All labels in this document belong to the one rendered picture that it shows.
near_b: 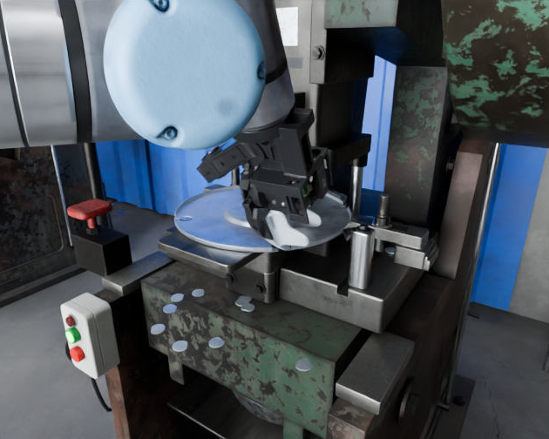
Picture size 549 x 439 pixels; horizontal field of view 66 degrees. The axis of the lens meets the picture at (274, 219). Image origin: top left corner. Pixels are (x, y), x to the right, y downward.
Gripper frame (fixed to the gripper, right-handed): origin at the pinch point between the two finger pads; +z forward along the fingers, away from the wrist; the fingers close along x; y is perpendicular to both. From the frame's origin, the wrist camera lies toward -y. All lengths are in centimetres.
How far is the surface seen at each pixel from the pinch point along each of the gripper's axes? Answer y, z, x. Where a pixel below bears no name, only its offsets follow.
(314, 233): 1.2, 4.2, 5.8
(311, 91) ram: -3.4, -10.5, 20.3
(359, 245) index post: 8.0, 5.1, 6.3
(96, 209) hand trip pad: -40.2, 3.4, -1.3
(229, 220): -12.2, 2.8, 3.2
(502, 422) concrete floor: 35, 102, 31
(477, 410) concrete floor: 28, 103, 32
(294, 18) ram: -6.6, -19.5, 24.5
